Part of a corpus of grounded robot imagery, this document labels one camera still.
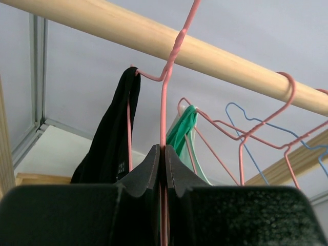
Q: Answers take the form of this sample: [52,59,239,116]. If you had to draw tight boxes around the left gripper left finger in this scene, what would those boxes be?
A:
[116,145,160,199]

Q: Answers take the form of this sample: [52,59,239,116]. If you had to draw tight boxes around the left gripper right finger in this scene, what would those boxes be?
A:
[165,145,211,199]

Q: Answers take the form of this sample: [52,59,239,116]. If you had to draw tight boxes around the black tank top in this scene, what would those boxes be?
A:
[71,67,141,183]

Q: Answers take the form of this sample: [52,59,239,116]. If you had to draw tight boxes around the blue wire hanger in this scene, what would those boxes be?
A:
[225,102,328,185]

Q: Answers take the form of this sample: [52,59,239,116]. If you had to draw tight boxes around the white tank top on pink hanger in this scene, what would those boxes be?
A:
[176,106,213,186]

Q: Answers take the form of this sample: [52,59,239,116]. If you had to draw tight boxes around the green tank top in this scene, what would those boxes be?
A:
[166,105,197,157]

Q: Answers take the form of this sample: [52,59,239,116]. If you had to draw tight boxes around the wooden clothes rack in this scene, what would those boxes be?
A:
[2,1,327,194]

